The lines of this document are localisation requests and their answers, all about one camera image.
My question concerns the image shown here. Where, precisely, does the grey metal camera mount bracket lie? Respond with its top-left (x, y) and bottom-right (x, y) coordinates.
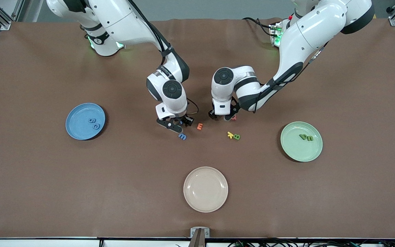
top-left (190, 227), bottom-right (210, 247)

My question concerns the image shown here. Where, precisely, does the brown table cover cloth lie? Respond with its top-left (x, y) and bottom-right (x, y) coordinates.
top-left (0, 17), bottom-right (395, 239)

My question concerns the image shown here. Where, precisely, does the black base power cable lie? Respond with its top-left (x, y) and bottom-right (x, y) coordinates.
top-left (242, 16), bottom-right (274, 36)

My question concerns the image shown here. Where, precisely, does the blue round plate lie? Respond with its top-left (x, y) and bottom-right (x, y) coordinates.
top-left (65, 103), bottom-right (106, 140)

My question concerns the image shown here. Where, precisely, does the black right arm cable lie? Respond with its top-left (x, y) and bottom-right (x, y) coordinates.
top-left (127, 0), bottom-right (200, 116)

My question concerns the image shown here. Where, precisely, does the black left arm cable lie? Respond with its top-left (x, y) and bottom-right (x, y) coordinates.
top-left (251, 41), bottom-right (328, 112)

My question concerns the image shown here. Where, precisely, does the white table edge rail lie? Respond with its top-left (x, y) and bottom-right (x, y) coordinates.
top-left (0, 237), bottom-right (395, 247)

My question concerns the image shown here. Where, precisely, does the green round plate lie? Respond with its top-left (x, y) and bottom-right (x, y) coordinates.
top-left (280, 121), bottom-right (323, 163)

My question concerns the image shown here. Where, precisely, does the beige round plate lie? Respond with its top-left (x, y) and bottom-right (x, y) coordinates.
top-left (183, 166), bottom-right (229, 213)

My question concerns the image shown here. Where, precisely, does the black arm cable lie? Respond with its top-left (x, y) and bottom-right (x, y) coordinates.
top-left (127, 0), bottom-right (200, 116)
top-left (251, 41), bottom-right (328, 112)

